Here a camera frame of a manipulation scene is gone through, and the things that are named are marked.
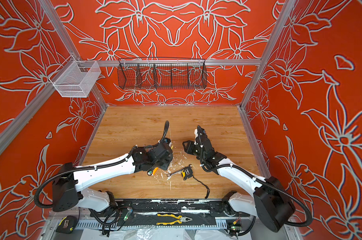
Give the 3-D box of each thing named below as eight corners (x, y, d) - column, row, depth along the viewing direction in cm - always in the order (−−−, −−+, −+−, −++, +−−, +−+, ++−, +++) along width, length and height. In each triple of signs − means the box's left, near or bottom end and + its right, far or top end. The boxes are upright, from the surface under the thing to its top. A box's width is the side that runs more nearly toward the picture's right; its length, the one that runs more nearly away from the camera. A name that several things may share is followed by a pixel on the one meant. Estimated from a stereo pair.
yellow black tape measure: (184, 180, 83) (184, 178, 81) (180, 172, 86) (180, 170, 84) (193, 175, 85) (194, 173, 83) (189, 167, 88) (189, 165, 86)
